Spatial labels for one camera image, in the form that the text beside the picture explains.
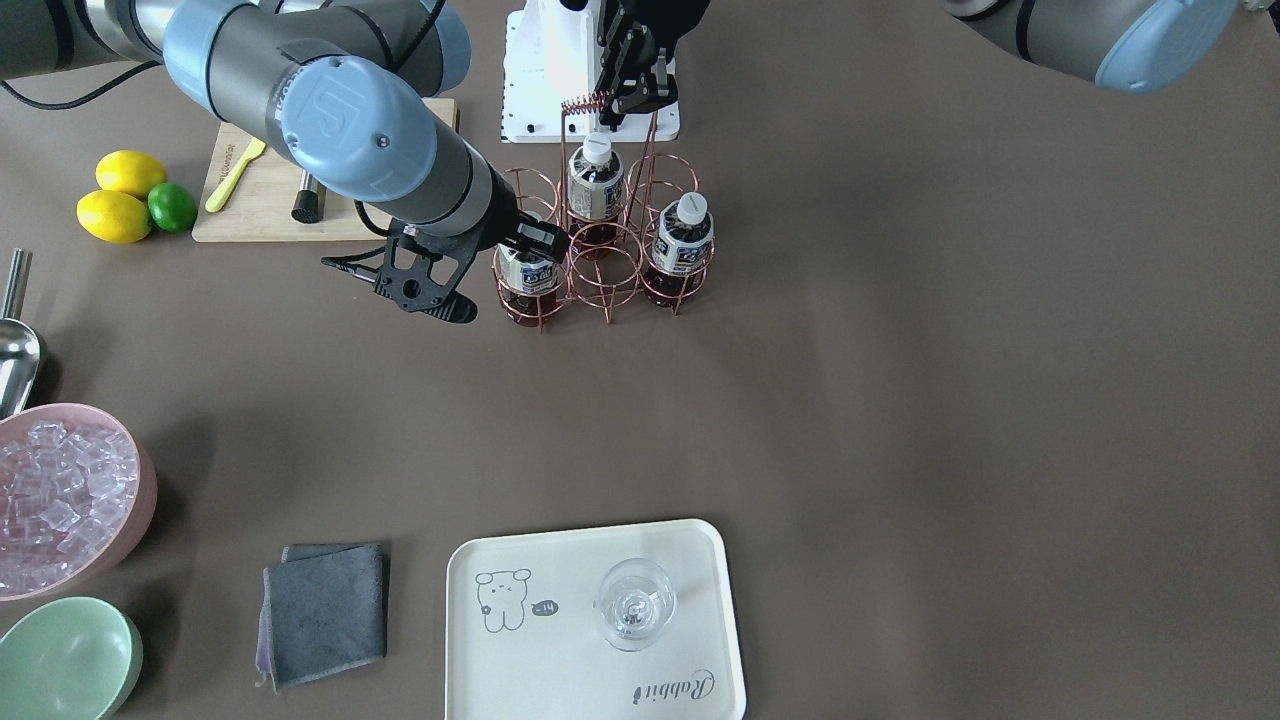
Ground yellow lemon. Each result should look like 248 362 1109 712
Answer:
76 190 154 243
93 149 168 199

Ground tea bottle side slot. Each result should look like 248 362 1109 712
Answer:
643 192 714 307

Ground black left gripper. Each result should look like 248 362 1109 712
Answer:
596 0 710 128

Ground tea bottle front slot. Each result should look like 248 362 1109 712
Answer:
495 245 559 327

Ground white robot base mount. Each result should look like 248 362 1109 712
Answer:
502 1 681 143

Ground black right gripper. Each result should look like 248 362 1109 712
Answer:
480 190 571 275

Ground green lime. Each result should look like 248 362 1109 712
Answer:
146 182 198 232

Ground bamboo cutting board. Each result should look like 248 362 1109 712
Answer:
191 97 458 243

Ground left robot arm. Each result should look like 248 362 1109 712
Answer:
593 1 1239 129

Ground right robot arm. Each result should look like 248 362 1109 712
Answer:
1 1 570 263

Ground mint green bowl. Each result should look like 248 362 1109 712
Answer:
1 597 143 719

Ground clear wine glass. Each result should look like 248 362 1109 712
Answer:
596 557 678 652

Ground steel muddler black tip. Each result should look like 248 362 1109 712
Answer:
291 170 326 224

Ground yellow plastic knife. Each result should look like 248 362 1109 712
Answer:
204 138 268 213

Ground pink bowl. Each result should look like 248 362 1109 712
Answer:
3 404 157 603

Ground cream serving tray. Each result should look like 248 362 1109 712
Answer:
444 519 748 719

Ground yellow lemon lower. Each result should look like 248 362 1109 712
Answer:
76 190 154 243

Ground steel ice scoop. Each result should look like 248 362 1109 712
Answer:
1 249 44 419

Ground tea bottle back slot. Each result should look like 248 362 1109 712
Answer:
566 132 623 261

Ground copper wire bottle basket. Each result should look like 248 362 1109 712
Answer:
492 91 701 322

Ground grey folded cloth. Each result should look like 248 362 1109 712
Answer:
255 543 390 692

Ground clear ice cubes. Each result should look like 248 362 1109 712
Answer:
1 419 140 597

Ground yellow lemon upper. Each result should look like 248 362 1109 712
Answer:
93 149 168 199

